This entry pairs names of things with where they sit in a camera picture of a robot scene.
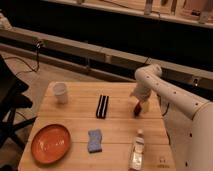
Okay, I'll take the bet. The blue sponge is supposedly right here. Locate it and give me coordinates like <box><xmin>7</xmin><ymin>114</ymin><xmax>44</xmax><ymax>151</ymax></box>
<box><xmin>87</xmin><ymin>129</ymin><xmax>102</xmax><ymax>153</ymax></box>

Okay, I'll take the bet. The clear plastic bottle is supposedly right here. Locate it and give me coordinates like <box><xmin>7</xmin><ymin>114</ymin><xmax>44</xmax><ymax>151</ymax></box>
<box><xmin>129</xmin><ymin>129</ymin><xmax>145</xmax><ymax>171</ymax></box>

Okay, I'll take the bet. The white paper cup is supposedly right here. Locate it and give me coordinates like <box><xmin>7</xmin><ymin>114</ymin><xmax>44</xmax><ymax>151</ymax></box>
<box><xmin>53</xmin><ymin>83</ymin><xmax>68</xmax><ymax>104</ymax></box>

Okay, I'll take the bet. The orange ceramic bowl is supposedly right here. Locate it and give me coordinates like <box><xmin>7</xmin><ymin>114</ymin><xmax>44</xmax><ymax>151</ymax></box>
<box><xmin>31</xmin><ymin>124</ymin><xmax>71</xmax><ymax>164</ymax></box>

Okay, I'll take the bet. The red pepper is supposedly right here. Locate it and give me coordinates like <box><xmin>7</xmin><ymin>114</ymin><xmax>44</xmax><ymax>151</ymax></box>
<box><xmin>133</xmin><ymin>103</ymin><xmax>142</xmax><ymax>117</ymax></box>

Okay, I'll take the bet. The black cable on floor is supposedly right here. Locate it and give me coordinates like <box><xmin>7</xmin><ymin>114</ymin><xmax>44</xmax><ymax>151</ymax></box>
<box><xmin>3</xmin><ymin>40</ymin><xmax>44</xmax><ymax>76</ymax></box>

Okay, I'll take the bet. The black office chair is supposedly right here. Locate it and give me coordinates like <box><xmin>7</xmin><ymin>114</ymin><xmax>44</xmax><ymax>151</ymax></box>
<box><xmin>0</xmin><ymin>55</ymin><xmax>35</xmax><ymax>149</ymax></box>

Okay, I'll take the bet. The wooden table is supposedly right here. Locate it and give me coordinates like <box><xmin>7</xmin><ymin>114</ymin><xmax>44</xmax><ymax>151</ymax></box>
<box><xmin>18</xmin><ymin>82</ymin><xmax>176</xmax><ymax>171</ymax></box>

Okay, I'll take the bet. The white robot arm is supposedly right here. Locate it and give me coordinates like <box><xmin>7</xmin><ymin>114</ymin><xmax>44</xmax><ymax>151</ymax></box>
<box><xmin>131</xmin><ymin>64</ymin><xmax>213</xmax><ymax>171</ymax></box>

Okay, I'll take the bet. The black white striped block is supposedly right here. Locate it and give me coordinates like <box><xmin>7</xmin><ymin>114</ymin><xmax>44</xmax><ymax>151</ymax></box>
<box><xmin>96</xmin><ymin>95</ymin><xmax>109</xmax><ymax>119</ymax></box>

